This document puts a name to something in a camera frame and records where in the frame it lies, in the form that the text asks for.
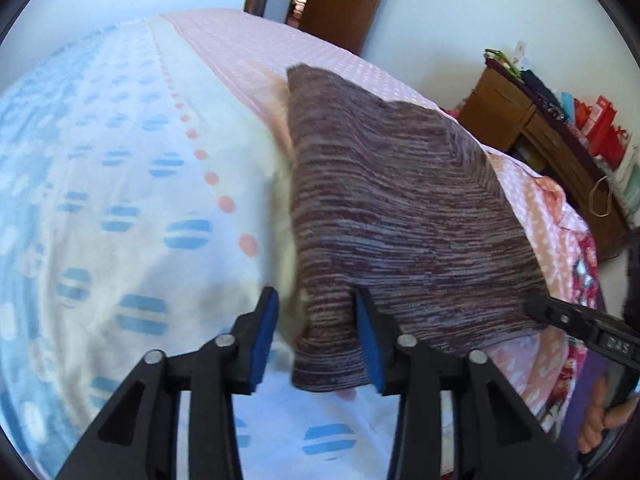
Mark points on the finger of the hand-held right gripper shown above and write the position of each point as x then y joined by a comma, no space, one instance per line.
560,315

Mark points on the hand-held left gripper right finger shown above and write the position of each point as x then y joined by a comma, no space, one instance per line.
367,335

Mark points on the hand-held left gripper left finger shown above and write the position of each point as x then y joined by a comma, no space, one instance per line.
267,340

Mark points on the brown knit garment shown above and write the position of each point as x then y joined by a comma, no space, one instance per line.
400,210

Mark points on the person's right hand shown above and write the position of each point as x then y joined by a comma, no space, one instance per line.
600,425

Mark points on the red patterned blanket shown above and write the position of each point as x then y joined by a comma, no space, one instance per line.
580,280

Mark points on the purple cloth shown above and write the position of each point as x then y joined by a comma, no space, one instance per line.
580,400

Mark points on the row of gift bags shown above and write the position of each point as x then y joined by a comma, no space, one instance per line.
600,125

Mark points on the wooden desk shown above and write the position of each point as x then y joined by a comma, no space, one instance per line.
530,120

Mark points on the bed with dotted duvet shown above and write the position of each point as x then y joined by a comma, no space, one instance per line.
125,185

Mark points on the brown wooden door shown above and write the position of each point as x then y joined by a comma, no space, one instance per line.
345,5

